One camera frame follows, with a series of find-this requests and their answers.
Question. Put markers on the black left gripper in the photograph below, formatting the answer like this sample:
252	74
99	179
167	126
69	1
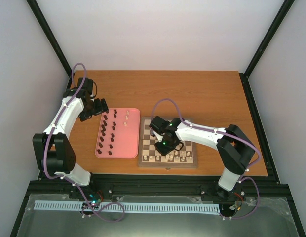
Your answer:
84	116

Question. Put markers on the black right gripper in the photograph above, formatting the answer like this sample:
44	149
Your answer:
164	151

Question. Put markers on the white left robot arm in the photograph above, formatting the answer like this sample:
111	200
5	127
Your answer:
54	153

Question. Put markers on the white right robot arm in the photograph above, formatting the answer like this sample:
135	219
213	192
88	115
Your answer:
234	148

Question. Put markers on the wooden chess board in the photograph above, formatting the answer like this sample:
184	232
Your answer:
147	148

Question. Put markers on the dark chess king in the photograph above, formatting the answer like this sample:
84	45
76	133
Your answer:
102	133

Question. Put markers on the pink plastic tray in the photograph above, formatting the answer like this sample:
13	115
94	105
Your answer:
126	139

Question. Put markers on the black aluminium frame rail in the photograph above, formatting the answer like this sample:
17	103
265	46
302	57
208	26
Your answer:
212	98

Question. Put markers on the light blue cable duct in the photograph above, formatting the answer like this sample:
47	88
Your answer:
136	208

